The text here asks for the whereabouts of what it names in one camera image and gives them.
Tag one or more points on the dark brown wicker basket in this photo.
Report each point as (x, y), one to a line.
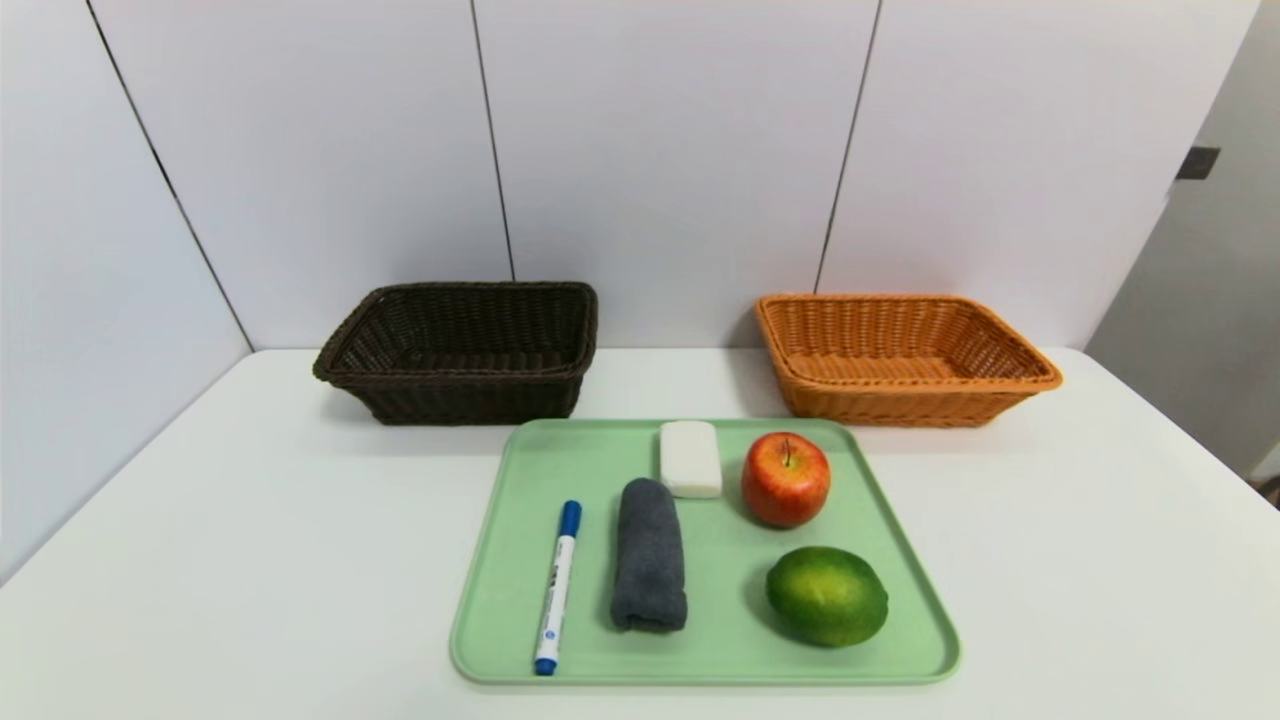
(460, 400)

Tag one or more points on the grey towel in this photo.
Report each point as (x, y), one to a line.
(650, 560)

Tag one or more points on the orange wicker basket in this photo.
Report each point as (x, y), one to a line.
(900, 405)

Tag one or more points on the light green plastic tray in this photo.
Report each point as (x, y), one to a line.
(740, 560)

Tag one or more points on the dark grey wall fixture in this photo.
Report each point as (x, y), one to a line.
(1198, 163)

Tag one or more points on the red apple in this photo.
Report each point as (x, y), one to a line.
(785, 485)

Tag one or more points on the green lime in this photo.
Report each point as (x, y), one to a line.
(827, 598)

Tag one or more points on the white soap bar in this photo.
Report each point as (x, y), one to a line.
(690, 460)

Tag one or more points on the blue white marker pen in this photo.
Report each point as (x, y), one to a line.
(558, 590)

